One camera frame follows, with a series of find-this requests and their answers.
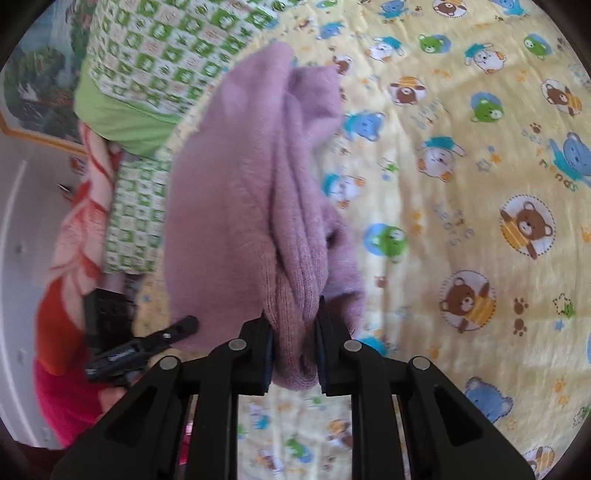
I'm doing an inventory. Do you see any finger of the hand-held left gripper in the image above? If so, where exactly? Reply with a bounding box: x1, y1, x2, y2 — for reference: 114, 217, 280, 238
148, 315, 200, 354

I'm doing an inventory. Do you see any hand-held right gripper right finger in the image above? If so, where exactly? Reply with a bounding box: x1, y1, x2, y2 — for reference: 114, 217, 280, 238
316, 295, 536, 480

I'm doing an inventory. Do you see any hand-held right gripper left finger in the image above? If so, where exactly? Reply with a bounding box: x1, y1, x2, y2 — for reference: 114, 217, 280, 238
51, 318, 275, 480

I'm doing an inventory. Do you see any lilac knit sweater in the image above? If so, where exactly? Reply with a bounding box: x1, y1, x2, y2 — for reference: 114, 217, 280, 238
164, 41, 368, 393

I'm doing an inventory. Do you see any orange pink patterned blanket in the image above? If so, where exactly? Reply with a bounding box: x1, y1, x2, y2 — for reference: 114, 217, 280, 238
34, 122, 125, 377

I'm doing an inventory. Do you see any red cloth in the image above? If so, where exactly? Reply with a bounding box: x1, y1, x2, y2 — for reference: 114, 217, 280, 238
34, 360, 125, 448

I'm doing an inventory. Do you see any green white printed pillow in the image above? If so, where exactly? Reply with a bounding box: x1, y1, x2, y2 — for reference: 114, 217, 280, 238
104, 157, 174, 275

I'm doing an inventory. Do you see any yellow bear print bed sheet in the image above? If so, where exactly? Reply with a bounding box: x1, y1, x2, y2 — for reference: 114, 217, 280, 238
134, 0, 591, 480

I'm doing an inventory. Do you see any green white printed quilt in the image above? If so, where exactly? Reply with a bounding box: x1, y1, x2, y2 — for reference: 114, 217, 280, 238
74, 0, 296, 160

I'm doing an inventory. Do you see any wall poster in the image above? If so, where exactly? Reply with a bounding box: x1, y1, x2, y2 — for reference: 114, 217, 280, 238
0, 0, 100, 155

